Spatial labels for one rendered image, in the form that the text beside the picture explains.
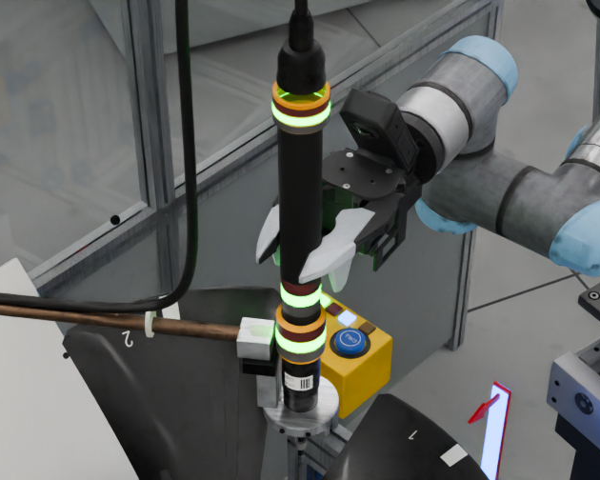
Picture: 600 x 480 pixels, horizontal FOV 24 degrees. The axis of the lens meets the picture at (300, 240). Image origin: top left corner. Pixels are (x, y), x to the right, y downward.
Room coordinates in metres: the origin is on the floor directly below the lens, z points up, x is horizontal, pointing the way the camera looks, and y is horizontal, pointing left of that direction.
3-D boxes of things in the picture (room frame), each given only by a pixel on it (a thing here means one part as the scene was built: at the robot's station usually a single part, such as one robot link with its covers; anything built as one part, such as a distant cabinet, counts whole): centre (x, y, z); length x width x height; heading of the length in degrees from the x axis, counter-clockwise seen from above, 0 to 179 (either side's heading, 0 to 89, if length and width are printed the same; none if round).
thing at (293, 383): (0.83, 0.00, 1.66); 0.04 x 0.04 x 0.46
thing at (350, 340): (1.27, -0.07, 1.08); 0.04 x 0.04 x 0.02
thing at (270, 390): (0.83, 0.01, 1.50); 0.09 x 0.07 x 0.10; 81
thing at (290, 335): (0.83, 0.00, 1.57); 0.04 x 0.04 x 0.01
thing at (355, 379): (1.30, -0.03, 1.02); 0.16 x 0.10 x 0.11; 46
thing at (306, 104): (0.83, 0.00, 1.80); 0.04 x 0.04 x 0.03
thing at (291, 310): (0.83, 0.00, 1.60); 0.03 x 0.03 x 0.01
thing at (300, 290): (0.83, 0.00, 1.62); 0.03 x 0.03 x 0.01
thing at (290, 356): (0.83, 0.00, 1.54); 0.04 x 0.04 x 0.01
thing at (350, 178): (0.94, -0.07, 1.63); 0.12 x 0.08 x 0.09; 147
